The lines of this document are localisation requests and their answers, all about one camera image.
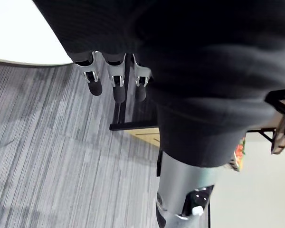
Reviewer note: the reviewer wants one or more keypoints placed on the black metal shelf frame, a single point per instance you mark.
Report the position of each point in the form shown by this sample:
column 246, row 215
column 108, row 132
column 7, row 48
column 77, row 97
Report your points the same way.
column 282, row 142

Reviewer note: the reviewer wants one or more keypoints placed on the light wooden board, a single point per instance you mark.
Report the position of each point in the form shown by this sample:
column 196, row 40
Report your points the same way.
column 147, row 137

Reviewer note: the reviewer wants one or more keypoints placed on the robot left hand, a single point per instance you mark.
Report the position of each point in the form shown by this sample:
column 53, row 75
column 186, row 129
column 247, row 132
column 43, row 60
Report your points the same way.
column 204, row 59

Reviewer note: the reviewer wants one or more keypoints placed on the colourful vegetable pack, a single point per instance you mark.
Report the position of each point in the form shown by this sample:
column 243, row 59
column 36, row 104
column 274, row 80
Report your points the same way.
column 240, row 152

